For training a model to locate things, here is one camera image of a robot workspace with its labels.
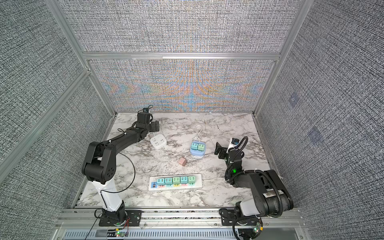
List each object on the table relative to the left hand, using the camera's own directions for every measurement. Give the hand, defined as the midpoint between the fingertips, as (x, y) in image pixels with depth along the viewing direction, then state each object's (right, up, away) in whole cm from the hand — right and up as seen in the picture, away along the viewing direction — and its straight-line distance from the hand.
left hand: (151, 123), depth 99 cm
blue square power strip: (+30, -19, -4) cm, 35 cm away
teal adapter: (+29, -14, -7) cm, 33 cm away
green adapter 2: (+19, -31, -21) cm, 41 cm away
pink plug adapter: (+21, -23, -7) cm, 32 cm away
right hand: (+47, -12, -9) cm, 49 cm away
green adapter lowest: (+27, -30, -20) cm, 45 cm away
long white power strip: (+6, -34, -17) cm, 39 cm away
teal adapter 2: (+10, -31, -21) cm, 39 cm away
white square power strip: (+5, -12, +1) cm, 12 cm away
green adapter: (+33, -15, -7) cm, 36 cm away
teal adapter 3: (+15, -31, -20) cm, 40 cm away
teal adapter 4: (+23, -31, -19) cm, 43 cm away
